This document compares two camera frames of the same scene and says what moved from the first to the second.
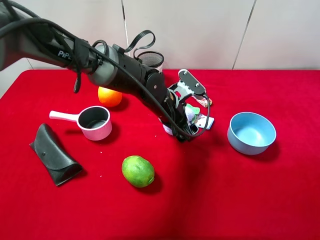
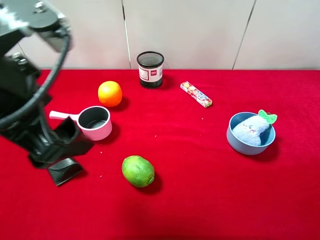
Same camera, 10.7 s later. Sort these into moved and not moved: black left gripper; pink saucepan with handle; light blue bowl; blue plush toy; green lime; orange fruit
Moved: black left gripper; blue plush toy
Not moved: light blue bowl; pink saucepan with handle; orange fruit; green lime
